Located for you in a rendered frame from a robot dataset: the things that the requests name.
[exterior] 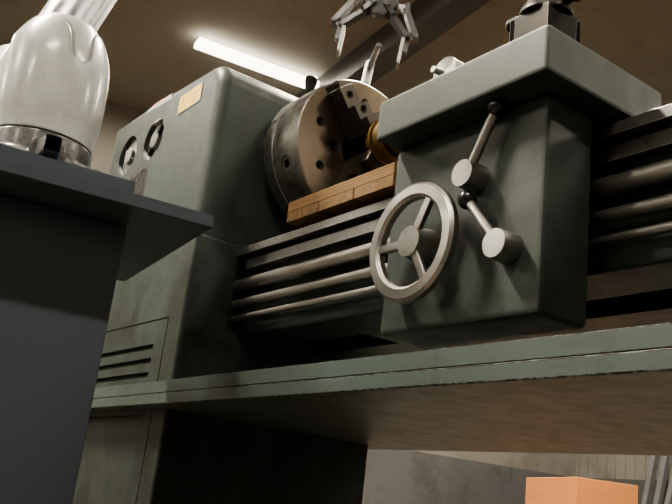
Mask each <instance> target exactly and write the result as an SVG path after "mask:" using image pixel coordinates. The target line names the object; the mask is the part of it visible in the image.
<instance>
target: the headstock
mask: <svg viewBox="0 0 672 504"><path fill-rule="evenodd" d="M245 98H247V99H245ZM296 99H298V98H297V97H295V96H293V95H290V94H288V93H286V92H284V91H281V90H279V89H277V88H275V87H272V86H270V85H268V84H265V83H263V82H261V81H259V80H256V79H254V78H252V77H250V76H247V75H245V74H243V73H240V72H238V71H236V70H234V69H231V68H229V67H225V66H224V67H218V68H216V69H214V70H213V71H211V72H209V73H208V74H206V75H204V76H203V77H201V78H199V79H198V80H196V81H194V82H193V83H191V84H189V85H188V86H186V87H184V88H183V89H181V90H179V91H178V92H176V93H174V94H173V95H172V98H171V99H170V100H168V101H166V102H165V103H163V104H161V105H160V106H158V107H156V108H155V109H153V110H151V111H150V112H148V111H146V112H145V113H144V114H142V115H141V116H139V117H138V118H136V119H135V120H134V121H132V122H131V123H129V124H128V125H126V126H125V127H123V128H122V129H120V130H119V131H118V133H117V138H116V142H115V147H114V152H113V157H112V162H111V166H110V171H109V175H112V176H116V177H119V178H123V179H127V180H130V181H134V182H135V183H136V184H135V189H134V194H138V195H141V196H145V197H149V198H152V199H156V200H160V201H163V202H167V203H170V204H174V205H178V206H181V207H185V208H188V209H192V210H196V211H199V212H203V213H206V214H210V215H213V216H214V220H213V226H212V228H211V229H209V230H207V231H206V232H204V233H203V234H206V235H209V236H212V237H215V238H219V239H222V240H225V241H228V242H231V243H235V244H238V245H241V246H244V247H246V246H249V245H252V244H255V243H258V242H261V239H262V241H264V240H267V239H270V238H273V237H276V236H279V235H282V234H285V233H288V232H291V231H294V230H296V229H299V227H297V226H294V225H292V224H289V223H286V221H287V216H286V214H285V213H284V212H283V211H282V209H281V208H280V207H279V205H278V203H277V202H276V200H275V198H274V196H273V194H272V192H271V190H270V187H269V184H268V181H267V178H266V174H265V168H264V143H265V138H266V134H267V131H268V128H269V126H270V124H271V122H272V120H273V119H274V117H275V116H276V115H277V113H278V112H279V111H280V110H281V109H282V108H283V107H285V106H286V105H287V104H289V103H291V102H292V101H294V100H296ZM248 102H249V103H248ZM253 102H256V103H253ZM248 104H249V105H250V106H249V105H248ZM254 105H255V106H254ZM246 107H247V109H246ZM257 108H258V109H257ZM244 110H245V111H244ZM249 112H250V113H249ZM253 112H254V113H253ZM255 112H256V113H255ZM245 116H246V117H245ZM250 117H251V119H250ZM159 118H161V119H162V120H163V122H162V123H160V124H159V125H158V126H157V127H156V126H153V123H154V122H155V121H156V120H157V119H159ZM256 119H257V120H256ZM252 122H253V124H251V123H252ZM254 122H255V123H254ZM256 122H257V124H256ZM261 122H262V123H261ZM248 126H249V127H248ZM253 127H254V128H253ZM252 128H253V129H252ZM257 128H258V129H257ZM243 129H244V130H243ZM242 131H243V132H242ZM244 131H245V132H244ZM246 131H247V132H246ZM244 134H245V135H244ZM247 135H248V136H247ZM251 135H252V136H251ZM250 138H251V139H250ZM245 139H246V140H245ZM251 142H252V144H251ZM247 144H248V145H247ZM259 144H260V145H259ZM252 145H253V148H252ZM256 148H257V149H256ZM255 150H256V151H255ZM239 155H240V156H239ZM249 157H250V158H249ZM244 158H245V159H244ZM248 159H249V160H248ZM250 159H252V160H250ZM253 161H254V162H253ZM249 162H251V163H249ZM249 164H250V166H249ZM239 166H240V167H239ZM252 169H253V170H252ZM239 170H240V171H239ZM237 172H238V173H237ZM243 173H244V174H243ZM251 173H252V174H251ZM239 175H240V176H239ZM244 177H245V178H244ZM251 178H252V179H251ZM252 180H253V181H252ZM248 181H249V182H248ZM245 183H246V184H245ZM239 184H240V185H239ZM240 186H241V189H238V188H240ZM236 189H237V190H236ZM236 192H237V193H236ZM250 193H251V194H250ZM234 200H235V201H234ZM229 204H230V205H229ZM245 204H246V205H245ZM228 205H229V206H228ZM236 206H237V207H236ZM243 207H244V208H243ZM238 210H239V211H238ZM247 210H248V212H247ZM245 212H246V213H245ZM233 213H234V214H233ZM232 215H235V216H232ZM241 215H242V216H241ZM238 216H240V218H239V217H238ZM244 216H245V218H246V217H247V219H248V218H249V219H248V220H246V219H245V218H244ZM232 217H233V218H232ZM238 218H239V219H238ZM240 219H242V220H243V221H244V220H245V221H244V222H243V221H241V220H240ZM231 220H232V221H231ZM238 220H239V221H238ZM231 222H232V223H231ZM241 222H242V223H241ZM247 222H248V224H247ZM251 222H252V223H251ZM261 222H263V223H261ZM250 223H251V224H250ZM245 224H246V225H245ZM259 224H260V225H259ZM267 224H269V225H267ZM238 225H240V226H238ZM233 226H236V227H235V228H234V227H233ZM244 226H245V228H244ZM252 226H254V228H253V227H252ZM266 226H268V227H266ZM242 227H243V228H242ZM259 227H260V230H258V232H257V229H259ZM262 227H263V228H262ZM238 228H239V229H240V230H239V229H238ZM261 228H262V229H261ZM265 228H267V229H265ZM230 229H231V230H232V231H230ZM247 229H248V230H249V232H248V231H247ZM255 229H256V231H255ZM264 229H265V230H264ZM245 230H246V231H245ZM244 231H245V233H244ZM232 232H233V233H232ZM250 232H251V233H250ZM255 232H257V233H255ZM260 232H265V233H266V234H265V233H262V234H261V233H260ZM234 233H235V234H234ZM240 233H241V234H240ZM253 233H255V234H253ZM232 234H233V235H232ZM242 234H244V235H243V236H242ZM248 234H249V235H248ZM251 234H253V235H251ZM256 234H258V235H259V236H258V235H256ZM240 235H241V236H240ZM263 235H264V237H263ZM248 236H249V237H248ZM261 237H263V238H264V240H263V238H261ZM265 237H266V238H265ZM244 238H246V239H244ZM250 238H251V239H250ZM256 238H257V239H256ZM254 239H255V240H254ZM257 241H258V242H257Z"/></svg>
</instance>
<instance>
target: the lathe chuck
mask: <svg viewBox="0 0 672 504"><path fill-rule="evenodd" d="M335 83H338V85H339V87H342V86H345V85H348V84H350V83H353V85H354V87H355V89H356V92H357V94H358V96H359V99H360V101H361V103H362V102H364V101H367V100H368V102H369V105H370V107H371V109H372V112H373V114H374V113H376V112H380V106H381V104H382V103H383V102H385V101H387V100H388V99H387V98H386V97H385V96H384V95H383V94H382V93H380V92H379V91H378V90H376V89H374V88H373V87H371V86H369V85H367V84H365V83H362V82H359V81H355V80H349V79H340V80H335V81H334V82H333V83H330V84H328V85H324V86H323V85H322V86H320V87H318V88H316V89H314V90H313V91H311V92H309V93H307V94H305V95H303V96H302V97H300V98H298V99H296V100H295V101H294V102H292V103H291V104H290V105H289V106H288V107H287V108H286V110H285V111H284V112H283V114H282V115H281V117H280V119H279V121H278V123H277V126H276V129H275V133H274V137H273V146H272V156H273V165H274V170H275V174H276V178H277V181H278V184H279V186H280V189H281V191H282V193H283V195H284V197H285V198H286V200H287V202H288V203H289V202H292V201H295V200H297V199H300V198H302V197H305V196H308V195H310V194H313V193H315V192H318V191H321V190H323V189H326V188H328V187H331V186H333V185H334V183H335V181H336V179H337V178H338V176H339V174H340V172H341V170H342V168H343V167H344V165H345V163H346V162H345V160H344V157H343V153H342V148H343V149H344V150H345V151H346V152H347V154H348V156H349V158H350V157H352V156H355V155H357V154H360V153H362V152H365V151H366V147H365V140H366V137H367V135H368V134H365V135H363V136H361V137H359V138H356V139H354V140H352V141H349V142H348V140H347V141H345V142H343V141H344V139H345V137H346V136H345V133H344V131H343V129H342V126H341V124H340V122H339V119H338V117H337V115H336V112H335V110H334V108H333V106H332V103H331V101H330V99H329V96H328V94H327V92H326V89H325V87H327V86H330V85H333V84H335ZM285 155H288V156H289V157H290V160H291V170H290V171H289V172H286V171H285V170H284V169H283V166H282V160H283V157H284V156H285Z"/></svg>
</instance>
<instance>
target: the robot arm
mask: <svg viewBox="0 0 672 504"><path fill-rule="evenodd" d="M116 1H117V0H49V1H48V2H47V4H46V5H45V6H44V8H43V9H42V11H41V12H40V14H39V15H38V16H35V17H33V18H32V19H31V20H29V21H28V22H27V23H25V24H24V25H23V26H22V27H21V28H20V29H19V30H18V31H17V32H16V33H15V34H14V36H13V38H12V40H11V43H10V44H6V45H2V46H0V144H3V145H7V146H10V147H14V148H17V149H21V150H24V151H28V152H31V153H35V154H38V155H42V156H45V157H49V158H52V159H56V160H60V161H63V162H67V163H70V164H74V165H77V166H81V167H84V168H88V169H91V170H95V171H98V172H102V171H100V170H97V169H93V168H91V160H92V156H93V152H94V148H95V145H96V142H97V139H98V136H99V132H100V129H101V125H102V120H103V116H104V111H105V106H106V100H107V94H108V87H109V79H110V70H109V61H108V56H107V52H106V49H105V45H104V43H103V40H102V39H101V38H100V37H99V36H98V34H97V31H98V29H99V28H100V26H101V24H102V23H103V21H104V20H105V18H106V17H107V15H108V13H109V12H110V10H111V9H112V7H113V6H114V4H115V2H116ZM360 2H362V3H363V5H362V6H361V8H359V9H358V10H356V11H355V12H353V13H352V14H350V15H348V16H347V17H345V16H346V15H347V14H348V13H349V12H350V11H351V10H352V9H353V8H354V6H355V5H358V4H359V3H360ZM397 10H400V11H401V13H402V15H404V20H405V23H406V26H407V29H408V31H409V33H408V32H407V30H406V29H405V27H404V26H403V24H402V23H401V21H400V20H399V18H398V17H397V15H396V11H397ZM369 15H370V16H371V17H373V18H379V19H383V20H384V19H386V18H387V20H388V21H389V23H390V24H392V26H393V27H394V29H395V30H396V32H397V33H398V35H399V36H400V38H401V42H400V47H399V52H398V56H397V61H396V66H395V69H397V70H398V69H399V64H400V59H401V55H405V56H406V54H407V51H408V46H409V44H410V43H413V44H416V43H417V41H418V37H419V35H418V32H417V29H416V26H415V23H414V21H413V18H412V15H411V12H410V3H409V2H406V3H405V4H399V3H398V0H348V1H347V2H346V3H345V4H344V5H343V7H342V8H341V9H340V10H339V11H338V12H337V13H336V14H335V15H334V16H333V17H332V18H331V27H332V28H336V29H337V30H336V34H335V42H338V46H337V51H336V57H337V58H339V57H340V53H341V49H342V45H343V41H344V37H345V32H346V28H348V27H349V26H351V25H353V24H354V23H356V22H357V21H359V20H360V19H362V18H365V17H367V16H369ZM344 17H345V18H344ZM343 18H344V19H343ZM102 173H104V172H102Z"/></svg>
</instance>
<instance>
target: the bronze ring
mask: <svg viewBox="0 0 672 504"><path fill-rule="evenodd" d="M378 123H379V120H377V121H375V122H374V123H373V124H372V125H371V126H370V128H369V131H368V135H367V137H366V140H365V147H366V150H370V151H371V153H372V154H373V156H374V157H375V158H376V159H377V160H378V161H379V162H380V163H382V164H384V165H388V164H391V163H393V162H396V163H398V156H399V154H400V153H401V152H402V151H400V150H397V149H395V148H393V147H390V146H388V145H386V144H383V143H381V142H379V141H378V140H377V132H378Z"/></svg>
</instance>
